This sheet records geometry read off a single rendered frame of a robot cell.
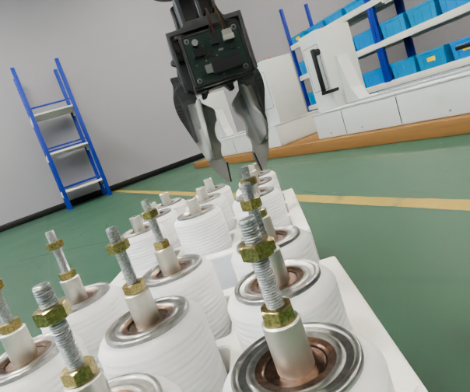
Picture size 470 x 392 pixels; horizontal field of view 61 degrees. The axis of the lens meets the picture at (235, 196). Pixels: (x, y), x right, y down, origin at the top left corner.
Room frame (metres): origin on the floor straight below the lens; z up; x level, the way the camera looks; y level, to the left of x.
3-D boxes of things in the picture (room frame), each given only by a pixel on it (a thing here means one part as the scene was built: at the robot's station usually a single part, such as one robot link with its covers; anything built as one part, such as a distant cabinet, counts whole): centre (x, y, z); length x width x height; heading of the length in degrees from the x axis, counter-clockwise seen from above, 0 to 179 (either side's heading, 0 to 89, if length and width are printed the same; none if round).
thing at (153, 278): (0.45, 0.10, 0.25); 0.08 x 0.08 x 0.01
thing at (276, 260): (0.32, -0.01, 0.26); 0.02 x 0.02 x 0.03
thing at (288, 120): (4.22, -0.44, 0.45); 1.61 x 0.57 x 0.74; 24
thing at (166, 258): (0.45, 0.10, 0.26); 0.02 x 0.02 x 0.03
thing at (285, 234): (0.44, -0.02, 0.25); 0.08 x 0.08 x 0.01
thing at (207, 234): (0.75, 0.08, 0.16); 0.10 x 0.10 x 0.18
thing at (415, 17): (4.93, -2.98, 0.90); 0.50 x 0.38 x 0.21; 115
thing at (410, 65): (5.33, -2.83, 0.36); 0.50 x 0.38 x 0.21; 114
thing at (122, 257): (0.33, 0.11, 0.30); 0.01 x 0.01 x 0.08
